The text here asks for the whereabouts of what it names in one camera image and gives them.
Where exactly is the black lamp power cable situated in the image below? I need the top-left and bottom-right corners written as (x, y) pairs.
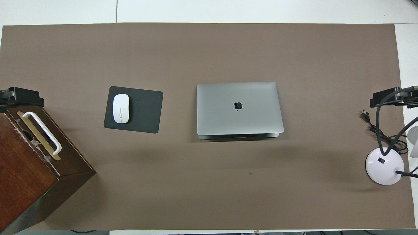
top-left (360, 110), bottom-right (409, 154)

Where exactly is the white box handle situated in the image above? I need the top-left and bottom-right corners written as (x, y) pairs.
top-left (22, 112), bottom-right (62, 156)

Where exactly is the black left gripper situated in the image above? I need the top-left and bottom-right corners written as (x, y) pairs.
top-left (0, 87), bottom-right (44, 106)

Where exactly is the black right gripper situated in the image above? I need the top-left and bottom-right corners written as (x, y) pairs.
top-left (370, 86), bottom-right (418, 108)

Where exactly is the white computer mouse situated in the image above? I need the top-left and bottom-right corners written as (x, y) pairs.
top-left (113, 94), bottom-right (130, 124)

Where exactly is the white desk lamp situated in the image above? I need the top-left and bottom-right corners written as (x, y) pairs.
top-left (365, 126), bottom-right (418, 186)

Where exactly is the black mouse pad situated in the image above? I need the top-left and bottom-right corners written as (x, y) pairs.
top-left (104, 86), bottom-right (164, 134)

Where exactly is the silver grey Apple laptop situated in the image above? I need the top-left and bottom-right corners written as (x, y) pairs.
top-left (197, 82), bottom-right (284, 141)

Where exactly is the brown paper table mat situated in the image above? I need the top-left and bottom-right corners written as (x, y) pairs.
top-left (0, 23), bottom-right (416, 230)

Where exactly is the brass box handle plate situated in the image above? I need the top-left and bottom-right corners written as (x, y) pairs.
top-left (16, 111), bottom-right (61, 161)

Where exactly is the dark brown wooden box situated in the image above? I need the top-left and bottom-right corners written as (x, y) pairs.
top-left (0, 104), bottom-right (97, 234)

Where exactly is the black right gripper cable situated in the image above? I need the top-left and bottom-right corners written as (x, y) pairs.
top-left (375, 86), bottom-right (418, 155)

